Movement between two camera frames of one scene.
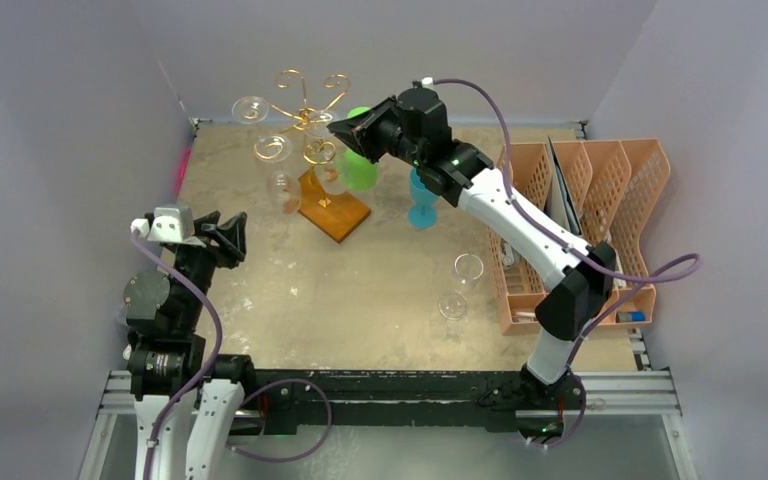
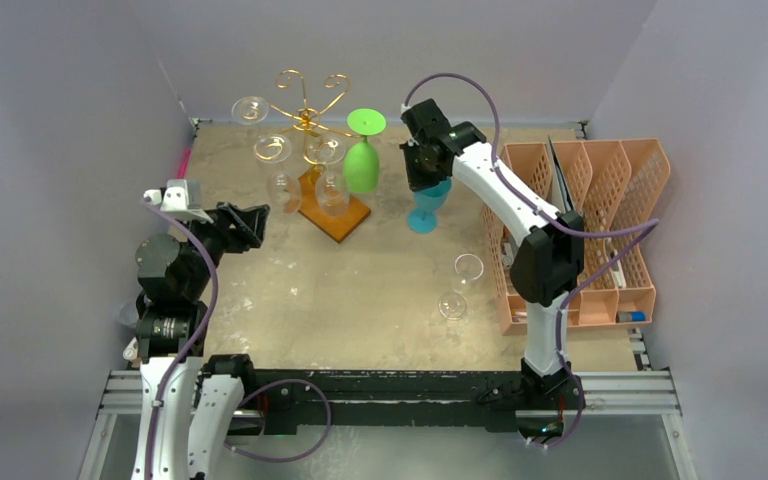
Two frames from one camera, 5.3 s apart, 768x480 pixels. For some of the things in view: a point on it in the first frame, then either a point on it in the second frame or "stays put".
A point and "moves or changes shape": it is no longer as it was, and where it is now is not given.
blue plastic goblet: x=422 y=211 stays put
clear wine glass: x=284 y=190 stays put
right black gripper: x=373 y=130 -> x=420 y=168
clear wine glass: x=325 y=154 moves or changes shape
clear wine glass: x=250 y=110 stays put
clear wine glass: x=468 y=269 stays put
